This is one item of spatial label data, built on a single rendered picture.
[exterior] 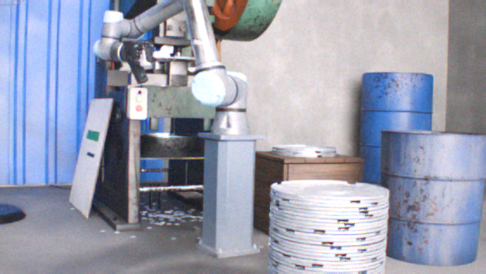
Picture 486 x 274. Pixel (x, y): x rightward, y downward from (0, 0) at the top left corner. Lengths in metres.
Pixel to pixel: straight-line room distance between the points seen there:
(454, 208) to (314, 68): 2.74
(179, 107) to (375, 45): 2.81
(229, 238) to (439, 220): 0.76
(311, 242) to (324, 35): 3.51
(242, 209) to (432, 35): 3.81
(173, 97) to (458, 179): 1.29
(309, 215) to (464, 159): 0.92
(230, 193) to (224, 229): 0.13
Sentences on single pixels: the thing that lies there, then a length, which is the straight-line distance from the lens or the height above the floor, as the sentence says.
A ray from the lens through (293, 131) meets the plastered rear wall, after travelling 4.39.
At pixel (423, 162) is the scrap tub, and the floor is 0.38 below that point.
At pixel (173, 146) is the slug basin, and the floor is 0.36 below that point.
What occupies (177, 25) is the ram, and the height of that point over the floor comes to 0.95.
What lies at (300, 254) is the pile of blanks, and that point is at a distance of 1.22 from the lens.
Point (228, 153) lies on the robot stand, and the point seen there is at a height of 0.39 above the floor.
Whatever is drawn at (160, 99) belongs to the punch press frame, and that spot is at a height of 0.58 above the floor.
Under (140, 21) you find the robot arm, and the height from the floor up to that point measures 0.90.
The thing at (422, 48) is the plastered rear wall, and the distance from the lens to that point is 5.34.
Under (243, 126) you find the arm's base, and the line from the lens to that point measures 1.96.
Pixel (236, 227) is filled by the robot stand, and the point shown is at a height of 0.11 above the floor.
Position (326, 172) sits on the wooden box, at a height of 0.29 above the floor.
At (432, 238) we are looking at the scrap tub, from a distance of 2.00.
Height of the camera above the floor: 0.54
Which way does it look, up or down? 3 degrees down
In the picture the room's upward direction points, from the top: 2 degrees clockwise
